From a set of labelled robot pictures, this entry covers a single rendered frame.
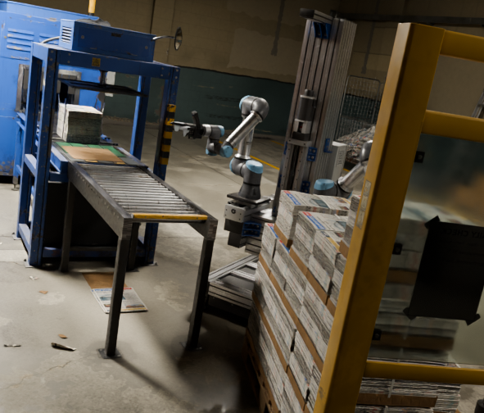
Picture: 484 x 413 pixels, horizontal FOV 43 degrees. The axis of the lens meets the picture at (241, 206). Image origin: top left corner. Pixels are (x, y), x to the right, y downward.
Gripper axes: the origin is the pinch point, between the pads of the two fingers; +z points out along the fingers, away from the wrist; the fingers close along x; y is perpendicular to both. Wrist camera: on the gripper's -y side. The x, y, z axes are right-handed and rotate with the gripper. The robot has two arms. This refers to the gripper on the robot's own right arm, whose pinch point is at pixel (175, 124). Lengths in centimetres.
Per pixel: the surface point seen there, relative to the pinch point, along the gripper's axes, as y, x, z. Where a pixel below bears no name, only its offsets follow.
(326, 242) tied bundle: 0, -160, 21
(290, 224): 16, -111, -7
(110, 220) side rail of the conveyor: 48, -30, 48
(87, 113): 37, 151, -10
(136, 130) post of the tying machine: 44, 132, -46
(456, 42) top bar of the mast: -85, -216, 60
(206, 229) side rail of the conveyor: 44, -56, 2
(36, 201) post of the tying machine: 85, 81, 49
